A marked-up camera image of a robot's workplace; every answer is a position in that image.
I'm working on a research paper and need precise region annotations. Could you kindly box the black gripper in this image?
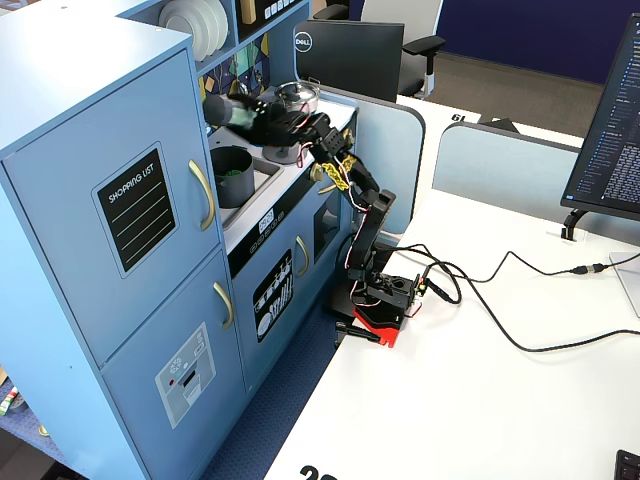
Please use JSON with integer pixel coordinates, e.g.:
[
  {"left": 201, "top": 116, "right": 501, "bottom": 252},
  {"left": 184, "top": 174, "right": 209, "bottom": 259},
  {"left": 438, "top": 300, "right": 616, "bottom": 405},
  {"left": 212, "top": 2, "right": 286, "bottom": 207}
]
[{"left": 234, "top": 94, "right": 332, "bottom": 152}]

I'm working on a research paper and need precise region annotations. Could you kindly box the gray pot lid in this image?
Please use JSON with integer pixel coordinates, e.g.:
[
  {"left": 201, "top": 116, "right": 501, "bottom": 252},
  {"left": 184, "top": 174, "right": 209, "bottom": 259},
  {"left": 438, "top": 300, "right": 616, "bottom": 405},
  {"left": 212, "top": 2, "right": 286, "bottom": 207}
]
[{"left": 262, "top": 143, "right": 301, "bottom": 165}]

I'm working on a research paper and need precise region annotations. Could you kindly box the shiny steel pot with lid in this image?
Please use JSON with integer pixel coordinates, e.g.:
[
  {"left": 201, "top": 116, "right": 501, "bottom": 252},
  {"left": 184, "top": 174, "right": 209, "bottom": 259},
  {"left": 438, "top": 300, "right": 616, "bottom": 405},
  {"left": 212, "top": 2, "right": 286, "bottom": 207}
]
[{"left": 274, "top": 81, "right": 321, "bottom": 115}]

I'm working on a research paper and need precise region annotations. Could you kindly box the gray toy sink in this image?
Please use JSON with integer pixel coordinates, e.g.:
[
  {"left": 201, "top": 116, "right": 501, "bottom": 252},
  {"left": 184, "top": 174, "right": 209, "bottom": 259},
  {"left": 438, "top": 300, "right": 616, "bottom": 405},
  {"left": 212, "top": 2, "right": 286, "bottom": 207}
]
[{"left": 214, "top": 154, "right": 286, "bottom": 231}]

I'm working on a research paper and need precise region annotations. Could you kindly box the colourful tile backsplash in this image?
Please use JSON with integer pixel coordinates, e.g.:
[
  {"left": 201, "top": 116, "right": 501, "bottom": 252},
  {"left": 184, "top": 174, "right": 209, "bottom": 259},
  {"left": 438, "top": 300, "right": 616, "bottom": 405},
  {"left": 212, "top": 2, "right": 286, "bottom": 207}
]
[{"left": 199, "top": 32, "right": 271, "bottom": 136}]

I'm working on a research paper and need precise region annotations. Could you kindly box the gray plastic pot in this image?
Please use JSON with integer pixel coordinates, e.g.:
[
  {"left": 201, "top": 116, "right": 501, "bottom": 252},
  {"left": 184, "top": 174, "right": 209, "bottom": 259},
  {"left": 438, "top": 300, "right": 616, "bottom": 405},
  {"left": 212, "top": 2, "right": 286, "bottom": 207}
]
[{"left": 209, "top": 145, "right": 256, "bottom": 210}]

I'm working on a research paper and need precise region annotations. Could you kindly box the black stove control panel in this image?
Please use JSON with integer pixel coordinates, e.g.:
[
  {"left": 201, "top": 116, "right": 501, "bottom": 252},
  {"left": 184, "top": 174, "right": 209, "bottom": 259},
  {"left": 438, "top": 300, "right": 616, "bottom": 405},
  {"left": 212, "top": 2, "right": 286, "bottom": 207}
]
[{"left": 227, "top": 164, "right": 354, "bottom": 280}]

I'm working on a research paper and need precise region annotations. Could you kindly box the white toy plate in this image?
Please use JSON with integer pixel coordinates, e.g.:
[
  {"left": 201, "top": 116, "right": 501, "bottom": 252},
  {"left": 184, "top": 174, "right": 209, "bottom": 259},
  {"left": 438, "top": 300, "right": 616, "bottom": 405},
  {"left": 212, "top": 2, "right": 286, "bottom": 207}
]
[
  {"left": 214, "top": 0, "right": 231, "bottom": 50},
  {"left": 192, "top": 0, "right": 222, "bottom": 56},
  {"left": 158, "top": 0, "right": 205, "bottom": 62}
]

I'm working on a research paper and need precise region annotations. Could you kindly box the black dell monitor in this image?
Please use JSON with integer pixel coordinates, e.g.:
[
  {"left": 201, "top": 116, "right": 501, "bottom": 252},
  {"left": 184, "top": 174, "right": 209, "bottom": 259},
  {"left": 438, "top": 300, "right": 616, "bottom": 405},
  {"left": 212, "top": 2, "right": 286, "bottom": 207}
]
[{"left": 293, "top": 19, "right": 405, "bottom": 104}]

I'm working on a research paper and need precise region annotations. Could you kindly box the black toy microwave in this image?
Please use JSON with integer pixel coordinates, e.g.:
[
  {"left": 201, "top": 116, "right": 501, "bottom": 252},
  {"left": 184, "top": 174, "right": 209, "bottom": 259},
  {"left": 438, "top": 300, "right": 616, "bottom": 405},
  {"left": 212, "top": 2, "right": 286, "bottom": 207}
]
[{"left": 234, "top": 0, "right": 303, "bottom": 44}]

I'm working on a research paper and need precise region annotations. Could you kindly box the blue oven door with window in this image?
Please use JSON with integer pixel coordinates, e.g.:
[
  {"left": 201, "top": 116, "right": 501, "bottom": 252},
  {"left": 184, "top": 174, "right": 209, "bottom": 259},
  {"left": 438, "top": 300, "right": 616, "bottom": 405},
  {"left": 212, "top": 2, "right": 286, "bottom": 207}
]
[{"left": 309, "top": 184, "right": 354, "bottom": 269}]

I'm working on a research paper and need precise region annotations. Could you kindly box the rounded blue gray desk divider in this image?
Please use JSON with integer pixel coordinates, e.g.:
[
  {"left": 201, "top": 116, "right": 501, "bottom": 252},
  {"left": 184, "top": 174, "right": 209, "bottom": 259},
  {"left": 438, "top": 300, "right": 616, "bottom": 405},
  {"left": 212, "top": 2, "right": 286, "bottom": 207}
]
[{"left": 319, "top": 84, "right": 426, "bottom": 237}]

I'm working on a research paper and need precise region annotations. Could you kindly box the black shopping list board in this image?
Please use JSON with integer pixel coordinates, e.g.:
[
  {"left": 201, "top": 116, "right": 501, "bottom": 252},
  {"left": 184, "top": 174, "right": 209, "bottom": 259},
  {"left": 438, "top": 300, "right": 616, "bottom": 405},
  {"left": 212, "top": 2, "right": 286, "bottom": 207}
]
[{"left": 91, "top": 142, "right": 180, "bottom": 280}]

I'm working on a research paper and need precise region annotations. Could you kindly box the black office chair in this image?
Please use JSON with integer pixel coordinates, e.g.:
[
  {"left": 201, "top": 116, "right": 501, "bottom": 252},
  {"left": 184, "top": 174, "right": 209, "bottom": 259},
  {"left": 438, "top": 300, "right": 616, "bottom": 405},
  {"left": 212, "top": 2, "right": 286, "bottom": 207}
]
[{"left": 314, "top": 0, "right": 446, "bottom": 99}]

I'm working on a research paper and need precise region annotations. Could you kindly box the black dishwasher sticker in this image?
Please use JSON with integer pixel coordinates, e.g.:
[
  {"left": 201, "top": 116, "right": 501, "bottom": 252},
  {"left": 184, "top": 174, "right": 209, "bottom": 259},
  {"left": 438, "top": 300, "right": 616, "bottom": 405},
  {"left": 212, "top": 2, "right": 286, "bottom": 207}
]
[{"left": 252, "top": 248, "right": 295, "bottom": 344}]

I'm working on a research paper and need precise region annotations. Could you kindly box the blue dishwasher door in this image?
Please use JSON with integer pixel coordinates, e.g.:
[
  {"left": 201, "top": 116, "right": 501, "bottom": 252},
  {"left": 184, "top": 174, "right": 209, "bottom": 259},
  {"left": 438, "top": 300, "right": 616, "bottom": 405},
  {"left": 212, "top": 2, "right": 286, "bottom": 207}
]
[{"left": 230, "top": 219, "right": 314, "bottom": 396}]

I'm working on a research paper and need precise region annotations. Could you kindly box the blue wooden toy kitchen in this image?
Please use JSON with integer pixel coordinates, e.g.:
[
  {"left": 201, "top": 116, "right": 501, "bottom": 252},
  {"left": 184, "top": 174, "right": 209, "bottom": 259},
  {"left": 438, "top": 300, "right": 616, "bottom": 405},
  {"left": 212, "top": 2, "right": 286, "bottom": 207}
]
[{"left": 0, "top": 0, "right": 426, "bottom": 480}]

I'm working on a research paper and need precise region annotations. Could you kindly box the blue toy fridge cabinet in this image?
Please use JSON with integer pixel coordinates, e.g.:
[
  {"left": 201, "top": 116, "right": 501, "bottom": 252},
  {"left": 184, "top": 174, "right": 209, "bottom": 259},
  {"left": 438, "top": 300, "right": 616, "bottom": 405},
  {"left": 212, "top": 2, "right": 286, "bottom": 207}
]
[{"left": 0, "top": 49, "right": 224, "bottom": 369}]

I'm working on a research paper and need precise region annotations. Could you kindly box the black table clamp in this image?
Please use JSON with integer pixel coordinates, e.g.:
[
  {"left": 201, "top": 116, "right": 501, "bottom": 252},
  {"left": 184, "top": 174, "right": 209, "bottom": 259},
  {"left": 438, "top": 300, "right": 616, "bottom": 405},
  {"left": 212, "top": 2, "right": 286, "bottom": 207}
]
[{"left": 335, "top": 321, "right": 381, "bottom": 345}]

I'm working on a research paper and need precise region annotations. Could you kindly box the low blue gray desk divider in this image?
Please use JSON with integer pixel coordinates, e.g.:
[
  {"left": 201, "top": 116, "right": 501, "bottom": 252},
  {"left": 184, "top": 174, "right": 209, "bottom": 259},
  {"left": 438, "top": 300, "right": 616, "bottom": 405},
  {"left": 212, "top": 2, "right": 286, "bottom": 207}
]
[{"left": 432, "top": 122, "right": 596, "bottom": 221}]

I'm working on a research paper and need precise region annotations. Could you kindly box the blue fridge door with dispenser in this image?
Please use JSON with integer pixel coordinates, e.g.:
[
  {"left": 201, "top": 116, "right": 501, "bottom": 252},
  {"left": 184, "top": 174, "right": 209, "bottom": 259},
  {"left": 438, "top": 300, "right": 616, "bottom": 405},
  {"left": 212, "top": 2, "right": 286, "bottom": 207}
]
[{"left": 99, "top": 249, "right": 249, "bottom": 480}]

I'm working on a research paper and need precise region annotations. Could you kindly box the gray ice dispenser sticker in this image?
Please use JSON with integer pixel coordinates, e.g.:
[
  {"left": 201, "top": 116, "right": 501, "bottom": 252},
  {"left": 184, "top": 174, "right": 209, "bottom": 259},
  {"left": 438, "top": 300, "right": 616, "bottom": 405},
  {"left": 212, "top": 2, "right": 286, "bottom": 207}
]
[{"left": 154, "top": 322, "right": 218, "bottom": 430}]

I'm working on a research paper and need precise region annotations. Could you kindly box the monitor showing code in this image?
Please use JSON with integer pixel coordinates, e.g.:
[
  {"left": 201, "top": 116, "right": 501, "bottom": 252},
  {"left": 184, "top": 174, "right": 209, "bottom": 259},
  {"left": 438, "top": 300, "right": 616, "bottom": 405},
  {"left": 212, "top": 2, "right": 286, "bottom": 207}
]
[{"left": 559, "top": 12, "right": 640, "bottom": 221}]

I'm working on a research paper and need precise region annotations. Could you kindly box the green red white packet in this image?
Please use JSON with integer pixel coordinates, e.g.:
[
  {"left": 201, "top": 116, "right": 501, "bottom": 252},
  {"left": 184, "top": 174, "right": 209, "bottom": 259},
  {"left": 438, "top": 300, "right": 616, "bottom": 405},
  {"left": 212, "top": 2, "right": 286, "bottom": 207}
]
[{"left": 0, "top": 384, "right": 19, "bottom": 417}]

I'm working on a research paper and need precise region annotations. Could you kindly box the black keyboard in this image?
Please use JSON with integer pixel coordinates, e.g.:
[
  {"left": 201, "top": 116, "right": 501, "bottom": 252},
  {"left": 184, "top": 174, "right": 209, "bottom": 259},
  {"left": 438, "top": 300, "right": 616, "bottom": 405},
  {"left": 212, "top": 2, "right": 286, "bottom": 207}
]
[{"left": 613, "top": 448, "right": 640, "bottom": 480}]

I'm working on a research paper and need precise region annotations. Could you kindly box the red white servo wire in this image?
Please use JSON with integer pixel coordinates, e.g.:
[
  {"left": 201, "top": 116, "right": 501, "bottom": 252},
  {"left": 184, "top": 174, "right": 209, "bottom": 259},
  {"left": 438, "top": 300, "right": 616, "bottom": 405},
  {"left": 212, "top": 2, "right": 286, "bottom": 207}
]
[{"left": 297, "top": 142, "right": 381, "bottom": 311}]

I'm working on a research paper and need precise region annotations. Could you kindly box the long gold fridge handle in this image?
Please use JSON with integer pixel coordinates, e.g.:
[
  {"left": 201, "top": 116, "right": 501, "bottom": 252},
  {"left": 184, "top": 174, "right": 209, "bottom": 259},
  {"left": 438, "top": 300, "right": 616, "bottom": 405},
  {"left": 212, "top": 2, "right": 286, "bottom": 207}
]
[{"left": 188, "top": 159, "right": 217, "bottom": 232}]

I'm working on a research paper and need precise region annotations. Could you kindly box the gold dishwasher handle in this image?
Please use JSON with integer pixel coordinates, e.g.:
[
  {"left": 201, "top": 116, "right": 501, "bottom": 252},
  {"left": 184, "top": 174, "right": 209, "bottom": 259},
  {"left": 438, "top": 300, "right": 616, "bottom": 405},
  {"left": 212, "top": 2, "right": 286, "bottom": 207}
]
[{"left": 294, "top": 235, "right": 311, "bottom": 279}]

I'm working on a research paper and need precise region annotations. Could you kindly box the short gold fridge handle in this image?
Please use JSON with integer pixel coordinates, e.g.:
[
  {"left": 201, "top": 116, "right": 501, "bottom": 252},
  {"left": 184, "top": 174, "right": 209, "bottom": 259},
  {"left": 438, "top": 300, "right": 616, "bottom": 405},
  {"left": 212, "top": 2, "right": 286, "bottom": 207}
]
[{"left": 213, "top": 282, "right": 235, "bottom": 330}]

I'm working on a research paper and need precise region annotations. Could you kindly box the red robot base mount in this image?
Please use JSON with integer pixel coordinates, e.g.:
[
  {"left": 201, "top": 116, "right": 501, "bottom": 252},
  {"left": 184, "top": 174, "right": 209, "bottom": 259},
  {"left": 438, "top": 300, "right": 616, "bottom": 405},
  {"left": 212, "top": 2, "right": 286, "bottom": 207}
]
[{"left": 352, "top": 305, "right": 404, "bottom": 350}]

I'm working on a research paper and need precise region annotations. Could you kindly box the black usb cable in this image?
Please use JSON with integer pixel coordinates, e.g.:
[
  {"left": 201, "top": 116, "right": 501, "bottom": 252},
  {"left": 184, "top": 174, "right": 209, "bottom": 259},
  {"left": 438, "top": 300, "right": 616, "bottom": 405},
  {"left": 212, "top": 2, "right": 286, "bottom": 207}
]
[{"left": 424, "top": 249, "right": 612, "bottom": 306}]

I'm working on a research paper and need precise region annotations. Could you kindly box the long black power cable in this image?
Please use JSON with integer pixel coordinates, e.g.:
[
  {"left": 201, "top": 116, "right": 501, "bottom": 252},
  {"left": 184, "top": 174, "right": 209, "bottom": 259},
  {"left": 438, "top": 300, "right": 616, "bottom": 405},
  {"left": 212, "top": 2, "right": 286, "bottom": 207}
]
[{"left": 392, "top": 243, "right": 640, "bottom": 354}]

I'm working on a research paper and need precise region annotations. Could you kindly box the silver monitor base plate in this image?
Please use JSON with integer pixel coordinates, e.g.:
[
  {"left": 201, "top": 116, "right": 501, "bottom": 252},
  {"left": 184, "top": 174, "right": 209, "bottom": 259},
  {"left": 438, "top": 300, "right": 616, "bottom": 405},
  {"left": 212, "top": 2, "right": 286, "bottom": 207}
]
[{"left": 608, "top": 249, "right": 640, "bottom": 319}]

